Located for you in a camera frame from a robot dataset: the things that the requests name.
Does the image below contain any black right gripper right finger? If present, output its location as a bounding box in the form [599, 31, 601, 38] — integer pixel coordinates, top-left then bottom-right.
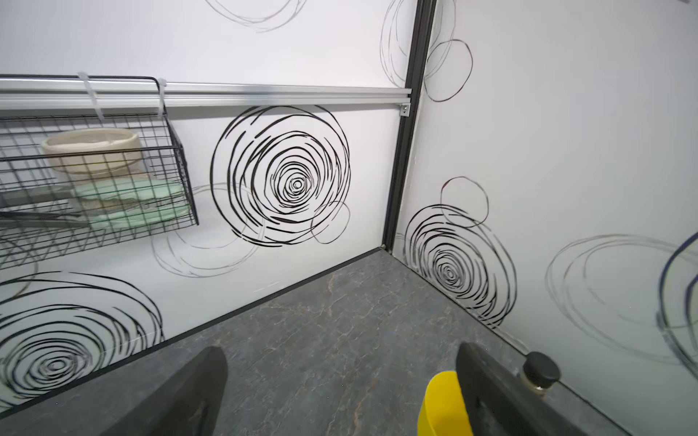
[456, 343, 583, 435]

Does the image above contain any cream ceramic bowl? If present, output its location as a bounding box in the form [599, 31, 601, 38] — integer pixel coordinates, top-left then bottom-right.
[40, 128, 143, 175]

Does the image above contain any dark spice jar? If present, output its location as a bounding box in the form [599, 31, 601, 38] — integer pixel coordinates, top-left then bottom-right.
[518, 352, 562, 397]

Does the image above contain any yellow plastic wine glass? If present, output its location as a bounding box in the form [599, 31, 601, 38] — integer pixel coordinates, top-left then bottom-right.
[417, 371, 474, 436]

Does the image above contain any black wire basket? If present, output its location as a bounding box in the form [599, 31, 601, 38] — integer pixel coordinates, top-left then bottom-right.
[0, 74, 200, 271]

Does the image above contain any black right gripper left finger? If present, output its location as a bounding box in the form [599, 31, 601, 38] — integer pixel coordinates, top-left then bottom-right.
[103, 347, 228, 435]

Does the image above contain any light green plate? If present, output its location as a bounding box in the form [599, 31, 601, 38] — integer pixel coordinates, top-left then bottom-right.
[72, 177, 191, 231]

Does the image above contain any black corner frame post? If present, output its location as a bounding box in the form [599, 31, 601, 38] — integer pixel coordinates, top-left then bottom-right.
[382, 1, 437, 254]

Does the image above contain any aluminium wall rail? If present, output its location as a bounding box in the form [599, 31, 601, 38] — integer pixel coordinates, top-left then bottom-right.
[1, 74, 412, 111]

